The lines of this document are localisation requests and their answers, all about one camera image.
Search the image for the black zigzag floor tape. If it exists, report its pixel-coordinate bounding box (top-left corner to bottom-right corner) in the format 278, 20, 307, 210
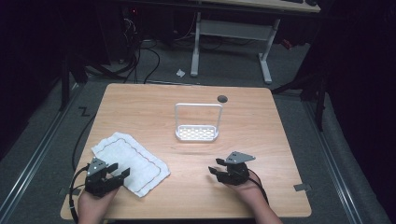
78, 105, 92, 118

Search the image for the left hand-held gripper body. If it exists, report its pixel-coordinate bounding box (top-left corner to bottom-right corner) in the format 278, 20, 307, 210
84, 157, 124, 198

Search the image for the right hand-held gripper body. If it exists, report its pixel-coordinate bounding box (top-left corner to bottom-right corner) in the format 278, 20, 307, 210
217, 150, 257, 187

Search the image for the person's left hand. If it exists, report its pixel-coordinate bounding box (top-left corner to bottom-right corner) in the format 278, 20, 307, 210
77, 186, 121, 215

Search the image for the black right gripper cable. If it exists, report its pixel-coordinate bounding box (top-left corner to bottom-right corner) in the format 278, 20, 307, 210
247, 168, 270, 205

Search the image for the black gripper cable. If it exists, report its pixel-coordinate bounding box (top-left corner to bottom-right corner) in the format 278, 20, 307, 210
68, 164, 91, 224
247, 168, 270, 205

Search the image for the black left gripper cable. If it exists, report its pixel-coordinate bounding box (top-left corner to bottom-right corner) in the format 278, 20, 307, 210
68, 164, 91, 224

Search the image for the white-legged wooden desk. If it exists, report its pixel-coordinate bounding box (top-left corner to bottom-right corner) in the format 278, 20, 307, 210
190, 0, 321, 85

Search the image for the person's right hand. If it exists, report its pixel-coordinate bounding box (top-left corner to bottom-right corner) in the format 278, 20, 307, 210
225, 173, 266, 209

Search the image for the bundle of black floor cables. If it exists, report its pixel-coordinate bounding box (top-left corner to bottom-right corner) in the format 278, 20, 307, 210
90, 17, 162, 86

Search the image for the metal floor rail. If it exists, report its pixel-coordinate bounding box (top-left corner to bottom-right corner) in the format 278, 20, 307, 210
303, 101, 363, 224
0, 83, 80, 220

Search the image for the white cloth with red stitching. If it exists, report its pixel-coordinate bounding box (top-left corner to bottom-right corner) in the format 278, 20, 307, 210
91, 131, 172, 199

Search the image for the black floor cable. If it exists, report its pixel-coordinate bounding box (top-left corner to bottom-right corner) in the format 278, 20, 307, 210
71, 112, 98, 173

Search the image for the white rack with handle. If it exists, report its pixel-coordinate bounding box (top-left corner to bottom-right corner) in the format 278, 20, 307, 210
174, 102, 224, 143

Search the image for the black metal stand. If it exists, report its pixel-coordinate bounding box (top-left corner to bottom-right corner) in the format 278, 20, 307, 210
59, 52, 90, 112
271, 69, 330, 133

